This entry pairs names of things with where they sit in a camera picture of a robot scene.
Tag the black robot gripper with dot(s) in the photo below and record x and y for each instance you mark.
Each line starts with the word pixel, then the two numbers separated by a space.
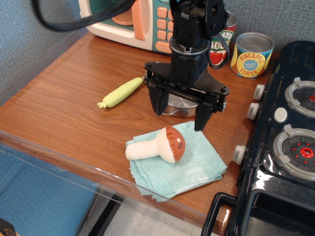
pixel 186 76

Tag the plush brown white mushroom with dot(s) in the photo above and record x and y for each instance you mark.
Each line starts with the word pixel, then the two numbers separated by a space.
pixel 169 144

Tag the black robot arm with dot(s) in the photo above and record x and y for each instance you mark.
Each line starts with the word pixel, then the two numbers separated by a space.
pixel 196 23

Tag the small steel pan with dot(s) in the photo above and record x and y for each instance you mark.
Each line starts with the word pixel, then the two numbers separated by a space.
pixel 180 107

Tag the teal folded cloth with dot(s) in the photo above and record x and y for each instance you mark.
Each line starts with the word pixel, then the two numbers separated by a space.
pixel 200 165

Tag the tomato sauce can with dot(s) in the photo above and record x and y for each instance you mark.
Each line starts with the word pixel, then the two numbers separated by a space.
pixel 219 53

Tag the toy teal microwave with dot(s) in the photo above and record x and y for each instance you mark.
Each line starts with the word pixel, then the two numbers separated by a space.
pixel 147 25

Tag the pineapple slices can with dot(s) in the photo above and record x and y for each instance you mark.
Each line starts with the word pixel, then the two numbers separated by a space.
pixel 251 54

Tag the black toy stove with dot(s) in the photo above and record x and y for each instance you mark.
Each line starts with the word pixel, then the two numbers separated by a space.
pixel 276 184

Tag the clear acrylic barrier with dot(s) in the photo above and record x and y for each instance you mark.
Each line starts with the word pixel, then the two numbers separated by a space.
pixel 46 193

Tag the spoon with green handle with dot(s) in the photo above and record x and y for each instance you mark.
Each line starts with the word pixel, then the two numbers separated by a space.
pixel 121 93

